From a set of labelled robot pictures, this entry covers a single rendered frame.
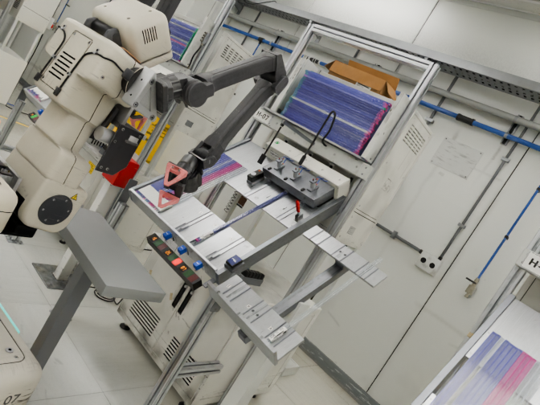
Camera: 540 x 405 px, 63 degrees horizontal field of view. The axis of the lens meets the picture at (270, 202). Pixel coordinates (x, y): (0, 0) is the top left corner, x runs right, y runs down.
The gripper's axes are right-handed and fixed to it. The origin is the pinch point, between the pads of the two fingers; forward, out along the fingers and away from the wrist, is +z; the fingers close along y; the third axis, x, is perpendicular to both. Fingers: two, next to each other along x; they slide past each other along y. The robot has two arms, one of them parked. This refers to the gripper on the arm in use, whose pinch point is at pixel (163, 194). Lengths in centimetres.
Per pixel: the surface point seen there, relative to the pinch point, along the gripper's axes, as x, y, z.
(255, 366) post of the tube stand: -50, 41, 14
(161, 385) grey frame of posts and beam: -24, 72, 20
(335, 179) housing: -53, 16, -70
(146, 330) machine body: -4, 112, -18
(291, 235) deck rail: -45, 29, -39
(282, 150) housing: -26, 26, -87
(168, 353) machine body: -19, 105, -8
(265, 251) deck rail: -38, 32, -27
